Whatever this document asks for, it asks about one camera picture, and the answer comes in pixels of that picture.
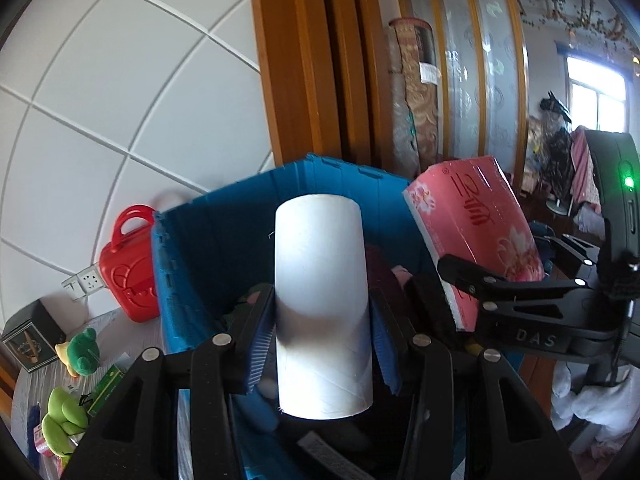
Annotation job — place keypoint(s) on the wooden door frame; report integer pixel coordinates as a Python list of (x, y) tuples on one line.
[(300, 60)]

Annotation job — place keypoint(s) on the leaf garland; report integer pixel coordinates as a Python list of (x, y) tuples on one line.
[(585, 15)]

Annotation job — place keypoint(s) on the green cardboard box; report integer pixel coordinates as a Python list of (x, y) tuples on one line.
[(107, 385)]

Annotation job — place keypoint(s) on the dark red cloth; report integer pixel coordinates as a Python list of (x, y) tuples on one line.
[(385, 275)]

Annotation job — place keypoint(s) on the pink tissue pack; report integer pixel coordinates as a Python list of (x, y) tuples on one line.
[(475, 210)]

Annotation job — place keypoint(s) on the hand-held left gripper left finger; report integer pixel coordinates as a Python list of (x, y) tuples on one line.
[(260, 355)]

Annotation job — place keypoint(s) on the black gift box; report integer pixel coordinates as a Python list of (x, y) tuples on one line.
[(30, 345)]

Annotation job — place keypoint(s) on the person's white fuzzy clothing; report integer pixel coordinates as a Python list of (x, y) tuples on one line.
[(600, 410)]

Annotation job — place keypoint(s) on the dark green plush toy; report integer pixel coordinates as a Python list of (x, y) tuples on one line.
[(85, 355)]

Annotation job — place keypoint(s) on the light green plush toy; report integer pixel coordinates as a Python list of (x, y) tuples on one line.
[(62, 410)]

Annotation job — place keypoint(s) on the blue plastic storage crate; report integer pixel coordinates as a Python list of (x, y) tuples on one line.
[(210, 240)]

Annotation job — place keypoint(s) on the pink plush toy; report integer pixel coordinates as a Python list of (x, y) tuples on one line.
[(401, 274)]

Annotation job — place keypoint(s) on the frosted glass sliding door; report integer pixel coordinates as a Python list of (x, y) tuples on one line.
[(470, 60)]

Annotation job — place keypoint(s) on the white wall socket strip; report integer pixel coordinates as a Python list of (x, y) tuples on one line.
[(87, 281)]

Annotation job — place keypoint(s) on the white cardboard tube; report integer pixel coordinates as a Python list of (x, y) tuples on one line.
[(320, 285)]

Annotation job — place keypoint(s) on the window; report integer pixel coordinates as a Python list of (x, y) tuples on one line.
[(597, 95)]

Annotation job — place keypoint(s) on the red small suitcase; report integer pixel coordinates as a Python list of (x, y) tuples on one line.
[(125, 280)]

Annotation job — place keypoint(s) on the rolled patterned carpet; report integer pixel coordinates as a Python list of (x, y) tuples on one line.
[(415, 110)]

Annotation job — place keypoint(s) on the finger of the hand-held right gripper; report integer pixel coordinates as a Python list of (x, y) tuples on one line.
[(500, 292), (575, 250)]

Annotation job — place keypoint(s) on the pile of hanging clothes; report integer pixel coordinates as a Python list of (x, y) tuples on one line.
[(565, 160)]

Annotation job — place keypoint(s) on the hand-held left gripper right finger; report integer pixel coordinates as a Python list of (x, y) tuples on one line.
[(385, 355)]

